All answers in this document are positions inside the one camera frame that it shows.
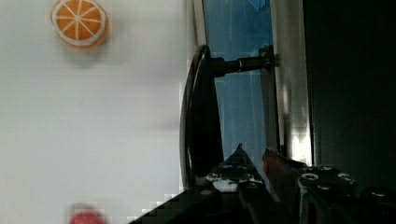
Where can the pink strawberry toy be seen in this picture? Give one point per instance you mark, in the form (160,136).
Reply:
(81,213)

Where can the orange slice toy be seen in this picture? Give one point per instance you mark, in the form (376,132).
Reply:
(82,24)

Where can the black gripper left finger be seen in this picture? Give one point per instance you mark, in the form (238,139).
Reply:
(236,169)

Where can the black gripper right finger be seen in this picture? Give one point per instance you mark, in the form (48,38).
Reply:
(282,173)

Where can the black toaster oven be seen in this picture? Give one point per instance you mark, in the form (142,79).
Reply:
(330,101)

